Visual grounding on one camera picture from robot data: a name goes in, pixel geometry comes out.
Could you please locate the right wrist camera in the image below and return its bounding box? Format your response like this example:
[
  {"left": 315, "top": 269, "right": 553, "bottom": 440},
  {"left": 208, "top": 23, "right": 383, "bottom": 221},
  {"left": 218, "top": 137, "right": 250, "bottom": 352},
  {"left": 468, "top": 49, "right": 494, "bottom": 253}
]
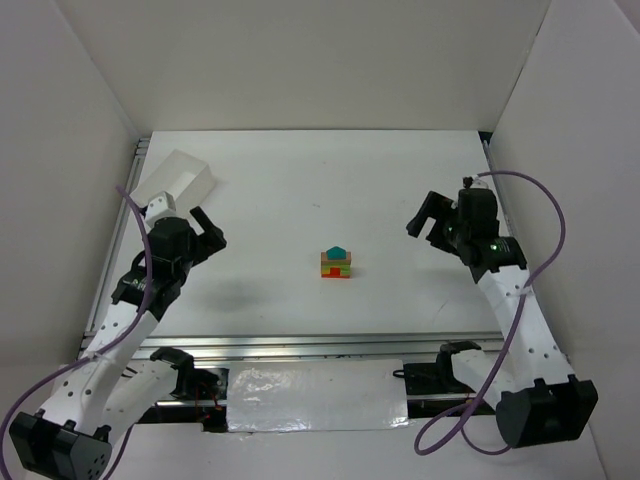
[{"left": 462, "top": 176, "right": 490, "bottom": 191}]

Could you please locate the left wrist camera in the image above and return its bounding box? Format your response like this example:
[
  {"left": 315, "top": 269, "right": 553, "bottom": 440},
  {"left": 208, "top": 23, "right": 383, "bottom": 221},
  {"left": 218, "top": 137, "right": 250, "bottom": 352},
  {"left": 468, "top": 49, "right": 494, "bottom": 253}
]
[{"left": 144, "top": 191, "right": 177, "bottom": 228}]

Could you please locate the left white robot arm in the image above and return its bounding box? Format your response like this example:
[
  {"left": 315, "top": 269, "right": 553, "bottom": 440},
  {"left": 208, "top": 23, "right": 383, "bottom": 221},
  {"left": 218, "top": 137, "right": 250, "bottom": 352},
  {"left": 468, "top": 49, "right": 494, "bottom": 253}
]
[{"left": 4, "top": 207, "right": 226, "bottom": 479}]

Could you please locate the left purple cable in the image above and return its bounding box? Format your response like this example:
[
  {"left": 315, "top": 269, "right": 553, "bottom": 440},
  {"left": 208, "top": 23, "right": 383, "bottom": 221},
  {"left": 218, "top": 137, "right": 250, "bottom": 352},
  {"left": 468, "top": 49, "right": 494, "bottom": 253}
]
[{"left": 0, "top": 184, "right": 156, "bottom": 480}]

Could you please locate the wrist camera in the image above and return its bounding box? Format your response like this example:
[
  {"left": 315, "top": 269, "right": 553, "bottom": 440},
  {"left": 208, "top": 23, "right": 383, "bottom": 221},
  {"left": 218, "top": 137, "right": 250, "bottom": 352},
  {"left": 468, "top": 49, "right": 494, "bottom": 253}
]
[
  {"left": 144, "top": 191, "right": 177, "bottom": 228},
  {"left": 462, "top": 176, "right": 490, "bottom": 191}
]

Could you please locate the teal triangular wood block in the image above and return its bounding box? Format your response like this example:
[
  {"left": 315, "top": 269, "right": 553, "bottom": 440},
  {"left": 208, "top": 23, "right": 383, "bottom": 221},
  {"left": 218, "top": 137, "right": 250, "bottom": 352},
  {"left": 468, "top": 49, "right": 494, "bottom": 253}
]
[{"left": 326, "top": 246, "right": 349, "bottom": 261}]

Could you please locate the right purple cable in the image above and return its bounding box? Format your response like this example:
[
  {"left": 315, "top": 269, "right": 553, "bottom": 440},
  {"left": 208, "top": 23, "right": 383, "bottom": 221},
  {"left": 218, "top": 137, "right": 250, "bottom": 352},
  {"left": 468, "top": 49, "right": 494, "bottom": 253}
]
[{"left": 414, "top": 171, "right": 566, "bottom": 457}]

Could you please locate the aluminium rail frame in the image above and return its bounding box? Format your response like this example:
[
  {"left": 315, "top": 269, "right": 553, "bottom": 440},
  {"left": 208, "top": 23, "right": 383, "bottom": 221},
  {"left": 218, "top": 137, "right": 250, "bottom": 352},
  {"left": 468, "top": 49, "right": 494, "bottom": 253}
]
[{"left": 74, "top": 130, "right": 559, "bottom": 362}]

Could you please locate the shiny white tape sheet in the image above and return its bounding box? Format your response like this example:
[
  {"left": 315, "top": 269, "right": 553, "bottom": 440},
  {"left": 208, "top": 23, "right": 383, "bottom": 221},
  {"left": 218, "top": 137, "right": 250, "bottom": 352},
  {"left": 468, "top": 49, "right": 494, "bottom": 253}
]
[{"left": 226, "top": 359, "right": 409, "bottom": 433}]

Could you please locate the red rectangular wood block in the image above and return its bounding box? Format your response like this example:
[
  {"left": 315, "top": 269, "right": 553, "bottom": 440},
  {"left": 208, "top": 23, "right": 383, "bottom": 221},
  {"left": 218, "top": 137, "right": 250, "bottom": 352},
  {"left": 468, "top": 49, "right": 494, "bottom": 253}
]
[{"left": 321, "top": 267, "right": 351, "bottom": 279}]

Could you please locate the white plastic bin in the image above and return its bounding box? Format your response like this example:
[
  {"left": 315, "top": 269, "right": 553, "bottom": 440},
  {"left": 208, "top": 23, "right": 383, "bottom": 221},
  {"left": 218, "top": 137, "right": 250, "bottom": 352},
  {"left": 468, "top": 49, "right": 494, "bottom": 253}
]
[{"left": 130, "top": 149, "right": 217, "bottom": 217}]

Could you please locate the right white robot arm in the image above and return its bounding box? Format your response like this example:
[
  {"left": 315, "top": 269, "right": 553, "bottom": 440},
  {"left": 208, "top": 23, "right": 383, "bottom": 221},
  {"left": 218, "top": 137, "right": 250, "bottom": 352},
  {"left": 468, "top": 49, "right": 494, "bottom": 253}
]
[{"left": 406, "top": 187, "right": 598, "bottom": 448}]

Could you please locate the purple cable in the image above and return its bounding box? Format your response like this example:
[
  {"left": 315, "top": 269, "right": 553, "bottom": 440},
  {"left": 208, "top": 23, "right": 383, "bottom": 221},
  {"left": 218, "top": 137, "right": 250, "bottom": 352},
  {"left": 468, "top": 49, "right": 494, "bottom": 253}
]
[
  {"left": 414, "top": 171, "right": 566, "bottom": 457},
  {"left": 0, "top": 184, "right": 156, "bottom": 480}
]

